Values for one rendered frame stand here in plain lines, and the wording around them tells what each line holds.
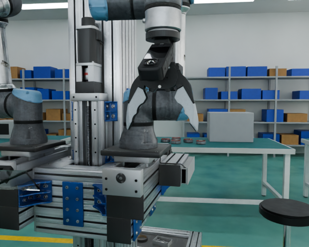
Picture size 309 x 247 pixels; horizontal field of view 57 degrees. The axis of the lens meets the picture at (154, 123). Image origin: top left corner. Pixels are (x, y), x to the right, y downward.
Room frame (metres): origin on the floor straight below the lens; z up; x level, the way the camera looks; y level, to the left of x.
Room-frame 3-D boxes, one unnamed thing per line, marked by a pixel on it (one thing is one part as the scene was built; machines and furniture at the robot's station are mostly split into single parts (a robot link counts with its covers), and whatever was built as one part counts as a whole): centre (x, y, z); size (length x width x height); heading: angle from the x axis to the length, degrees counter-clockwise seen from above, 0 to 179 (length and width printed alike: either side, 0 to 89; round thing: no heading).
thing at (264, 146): (3.35, -0.35, 0.38); 2.20 x 0.90 x 0.75; 84
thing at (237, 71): (6.58, -1.83, 1.89); 0.42 x 0.42 x 0.23; 83
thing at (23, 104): (1.23, 0.55, 1.20); 0.13 x 0.12 x 0.14; 68
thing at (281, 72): (6.50, -2.72, 1.87); 0.40 x 0.36 x 0.17; 173
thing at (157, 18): (0.60, -0.01, 1.37); 0.08 x 0.08 x 0.05
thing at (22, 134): (1.23, 0.54, 1.09); 0.15 x 0.15 x 0.10
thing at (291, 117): (6.45, -3.16, 0.87); 0.42 x 0.40 x 0.19; 83
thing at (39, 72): (7.03, 2.65, 1.92); 0.42 x 0.42 x 0.28; 86
